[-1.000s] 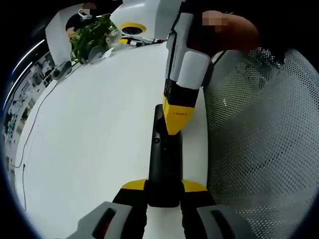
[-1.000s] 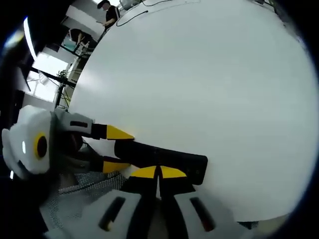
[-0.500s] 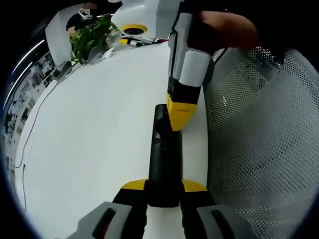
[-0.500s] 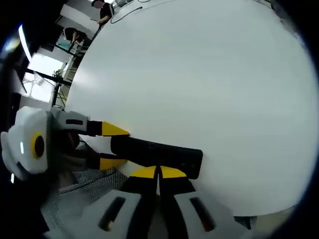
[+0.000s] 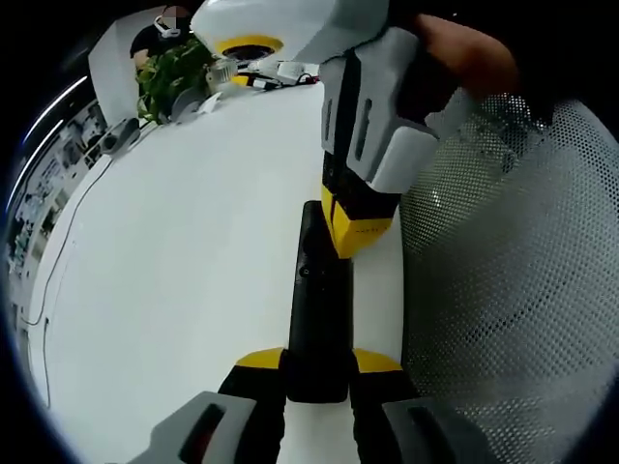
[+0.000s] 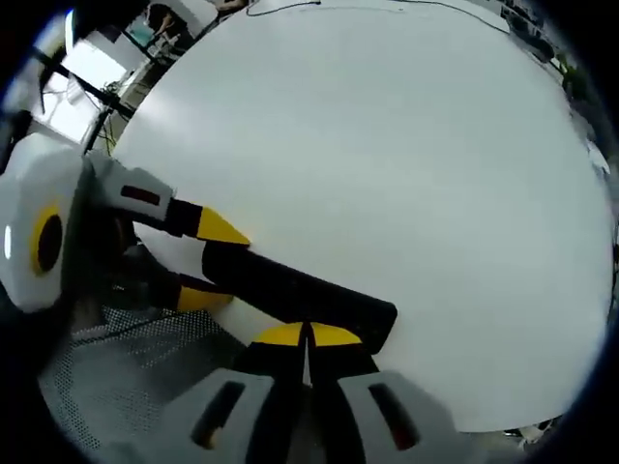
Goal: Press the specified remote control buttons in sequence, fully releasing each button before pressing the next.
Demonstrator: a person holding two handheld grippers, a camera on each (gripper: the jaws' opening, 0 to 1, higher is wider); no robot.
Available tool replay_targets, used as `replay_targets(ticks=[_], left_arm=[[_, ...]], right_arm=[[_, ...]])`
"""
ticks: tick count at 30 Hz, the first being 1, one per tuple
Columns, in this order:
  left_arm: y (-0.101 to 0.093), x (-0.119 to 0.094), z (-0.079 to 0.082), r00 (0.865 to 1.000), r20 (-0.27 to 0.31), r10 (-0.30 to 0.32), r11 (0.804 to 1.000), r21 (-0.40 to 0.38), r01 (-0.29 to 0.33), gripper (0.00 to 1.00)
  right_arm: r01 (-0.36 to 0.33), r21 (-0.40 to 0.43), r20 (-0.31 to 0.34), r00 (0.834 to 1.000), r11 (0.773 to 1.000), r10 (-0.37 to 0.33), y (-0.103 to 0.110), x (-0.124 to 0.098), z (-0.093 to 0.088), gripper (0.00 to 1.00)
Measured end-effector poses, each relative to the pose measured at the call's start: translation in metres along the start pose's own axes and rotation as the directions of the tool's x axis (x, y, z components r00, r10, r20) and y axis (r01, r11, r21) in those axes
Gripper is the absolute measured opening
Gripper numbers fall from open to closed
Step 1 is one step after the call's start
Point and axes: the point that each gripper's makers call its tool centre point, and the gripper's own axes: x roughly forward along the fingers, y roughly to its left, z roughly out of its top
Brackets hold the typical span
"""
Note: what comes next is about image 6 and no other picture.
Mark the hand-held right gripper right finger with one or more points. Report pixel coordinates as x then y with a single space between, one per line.
358 391

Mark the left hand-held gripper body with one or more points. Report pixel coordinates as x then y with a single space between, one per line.
34 193

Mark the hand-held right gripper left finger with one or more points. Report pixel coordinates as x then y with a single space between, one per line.
251 396

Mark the black remote control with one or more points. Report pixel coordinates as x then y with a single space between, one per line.
300 290

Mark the green potted plant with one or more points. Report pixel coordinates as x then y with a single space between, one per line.
578 77

